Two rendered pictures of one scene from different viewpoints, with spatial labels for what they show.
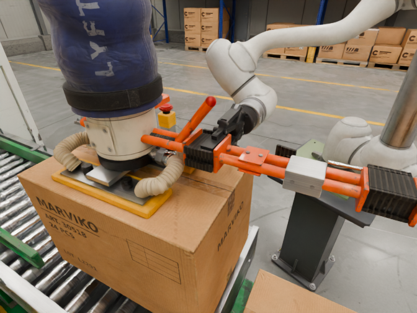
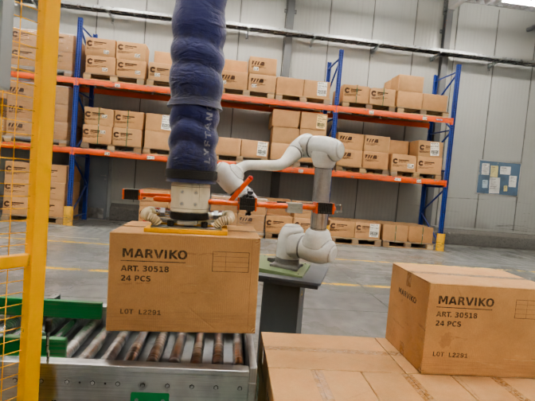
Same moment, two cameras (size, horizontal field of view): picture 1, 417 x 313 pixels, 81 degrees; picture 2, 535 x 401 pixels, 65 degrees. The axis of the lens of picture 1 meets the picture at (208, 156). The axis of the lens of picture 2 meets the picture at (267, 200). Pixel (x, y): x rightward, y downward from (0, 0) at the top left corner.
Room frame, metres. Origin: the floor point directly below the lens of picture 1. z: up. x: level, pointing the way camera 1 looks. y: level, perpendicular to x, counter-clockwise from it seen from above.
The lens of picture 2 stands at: (-1.13, 0.95, 1.33)
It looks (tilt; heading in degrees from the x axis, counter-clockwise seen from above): 3 degrees down; 327
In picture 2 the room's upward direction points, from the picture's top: 5 degrees clockwise
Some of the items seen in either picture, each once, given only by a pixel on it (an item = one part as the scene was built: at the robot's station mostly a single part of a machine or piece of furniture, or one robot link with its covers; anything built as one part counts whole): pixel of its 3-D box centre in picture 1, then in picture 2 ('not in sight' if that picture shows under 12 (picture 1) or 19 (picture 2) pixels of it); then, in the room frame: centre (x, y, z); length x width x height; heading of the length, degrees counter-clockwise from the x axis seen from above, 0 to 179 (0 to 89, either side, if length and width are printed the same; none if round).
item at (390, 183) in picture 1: (386, 194); (323, 208); (0.32, -0.31, 1.21); 0.08 x 0.07 x 0.05; 63
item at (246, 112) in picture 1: (239, 124); not in sight; (0.61, -0.08, 1.20); 0.09 x 0.07 x 0.08; 152
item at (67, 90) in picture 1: (116, 86); (191, 174); (0.60, 0.23, 1.31); 0.23 x 0.23 x 0.04
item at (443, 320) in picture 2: not in sight; (464, 316); (-0.02, -0.97, 0.74); 0.60 x 0.40 x 0.40; 63
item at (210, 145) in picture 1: (213, 141); not in sight; (0.48, -0.01, 1.23); 0.07 x 0.03 x 0.01; 152
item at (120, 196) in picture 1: (107, 179); (187, 227); (0.51, 0.27, 1.09); 0.34 x 0.10 x 0.05; 63
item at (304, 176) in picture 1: (304, 175); (294, 207); (0.38, -0.19, 1.20); 0.07 x 0.07 x 0.04; 63
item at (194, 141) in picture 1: (207, 149); (246, 204); (0.48, 0.00, 1.20); 0.10 x 0.08 x 0.06; 153
